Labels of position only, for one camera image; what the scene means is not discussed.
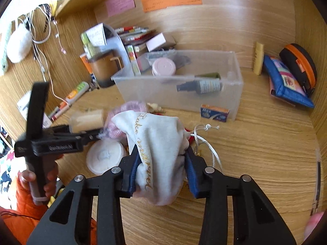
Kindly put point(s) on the person's left forearm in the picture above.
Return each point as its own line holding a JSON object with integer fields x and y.
{"x": 23, "y": 211}

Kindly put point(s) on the yellow tube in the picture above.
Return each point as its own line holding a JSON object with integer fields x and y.
{"x": 258, "y": 58}

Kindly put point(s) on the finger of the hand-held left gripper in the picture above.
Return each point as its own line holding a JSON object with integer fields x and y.
{"x": 89, "y": 135}

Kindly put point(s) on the orange tube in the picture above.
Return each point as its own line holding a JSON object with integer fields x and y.
{"x": 85, "y": 63}

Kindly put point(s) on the white fluffy toy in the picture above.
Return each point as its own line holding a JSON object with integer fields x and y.
{"x": 18, "y": 44}

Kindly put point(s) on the orange sticky note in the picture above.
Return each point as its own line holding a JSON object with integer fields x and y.
{"x": 173, "y": 0}

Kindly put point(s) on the wooden desktop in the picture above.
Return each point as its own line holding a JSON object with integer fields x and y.
{"x": 255, "y": 145}

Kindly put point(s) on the pink sticky note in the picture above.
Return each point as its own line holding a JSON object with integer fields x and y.
{"x": 120, "y": 3}

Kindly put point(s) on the pink mesh bag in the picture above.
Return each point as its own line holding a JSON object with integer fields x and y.
{"x": 115, "y": 132}

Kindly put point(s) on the black orange zip case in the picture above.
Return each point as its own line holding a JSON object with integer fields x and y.
{"x": 301, "y": 63}

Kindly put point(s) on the white packet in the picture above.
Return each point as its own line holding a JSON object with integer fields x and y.
{"x": 24, "y": 104}

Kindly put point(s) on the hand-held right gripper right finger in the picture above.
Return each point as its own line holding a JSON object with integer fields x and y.
{"x": 193, "y": 177}

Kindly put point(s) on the dark grey pouch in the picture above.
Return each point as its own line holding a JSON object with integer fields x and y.
{"x": 173, "y": 59}

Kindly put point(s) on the white round embossed container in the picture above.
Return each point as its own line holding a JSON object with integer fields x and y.
{"x": 104, "y": 158}

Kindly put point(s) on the cream seashell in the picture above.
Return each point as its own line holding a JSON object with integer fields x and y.
{"x": 152, "y": 106}

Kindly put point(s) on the marker pens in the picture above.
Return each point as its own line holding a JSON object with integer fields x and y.
{"x": 60, "y": 111}

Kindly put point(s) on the blue pencil case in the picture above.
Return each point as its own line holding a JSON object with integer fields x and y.
{"x": 283, "y": 81}

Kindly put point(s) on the brown cup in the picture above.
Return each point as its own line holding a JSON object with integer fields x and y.
{"x": 102, "y": 67}

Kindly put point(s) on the light green bottle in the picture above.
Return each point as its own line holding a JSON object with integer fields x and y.
{"x": 88, "y": 46}

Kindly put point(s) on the printed cloth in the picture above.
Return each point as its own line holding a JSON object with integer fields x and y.
{"x": 6, "y": 168}

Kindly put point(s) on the person's left hand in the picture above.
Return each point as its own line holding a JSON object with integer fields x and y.
{"x": 50, "y": 185}

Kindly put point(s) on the stack of booklets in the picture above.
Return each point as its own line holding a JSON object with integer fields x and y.
{"x": 135, "y": 34}

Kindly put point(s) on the blue staple box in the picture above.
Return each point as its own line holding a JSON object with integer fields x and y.
{"x": 214, "y": 112}

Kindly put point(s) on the grey spray bottle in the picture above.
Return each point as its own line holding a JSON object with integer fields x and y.
{"x": 204, "y": 86}

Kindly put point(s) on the white cardboard box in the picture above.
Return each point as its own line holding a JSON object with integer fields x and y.
{"x": 157, "y": 42}

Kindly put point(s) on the fruit printed box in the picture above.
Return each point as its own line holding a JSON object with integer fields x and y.
{"x": 133, "y": 58}

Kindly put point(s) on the white paper note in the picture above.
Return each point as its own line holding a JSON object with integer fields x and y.
{"x": 97, "y": 35}

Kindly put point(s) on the white green glue tube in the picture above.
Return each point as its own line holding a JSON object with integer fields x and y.
{"x": 78, "y": 91}

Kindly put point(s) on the clear plastic storage box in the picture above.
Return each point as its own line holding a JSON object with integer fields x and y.
{"x": 178, "y": 102}

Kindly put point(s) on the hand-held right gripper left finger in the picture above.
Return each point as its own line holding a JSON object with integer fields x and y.
{"x": 132, "y": 174}

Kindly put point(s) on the white plastic stand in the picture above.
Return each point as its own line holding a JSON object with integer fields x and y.
{"x": 120, "y": 48}

